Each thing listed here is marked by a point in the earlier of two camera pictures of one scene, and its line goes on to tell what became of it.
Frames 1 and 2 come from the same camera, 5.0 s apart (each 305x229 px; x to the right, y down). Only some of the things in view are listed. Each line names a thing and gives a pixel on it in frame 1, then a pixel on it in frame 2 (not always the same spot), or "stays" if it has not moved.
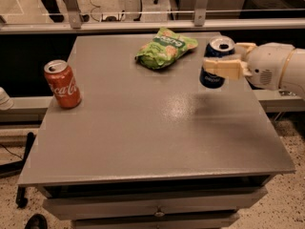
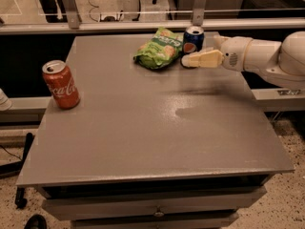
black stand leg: (18, 166) stays
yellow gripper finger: (243, 48) -> (213, 41)
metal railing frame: (200, 21) stays
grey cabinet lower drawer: (180, 221) stays
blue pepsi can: (218, 46) -> (193, 39)
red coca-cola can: (62, 83) stays
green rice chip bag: (164, 49) stays
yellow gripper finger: (233, 69) -> (208, 58)
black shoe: (36, 221) stays
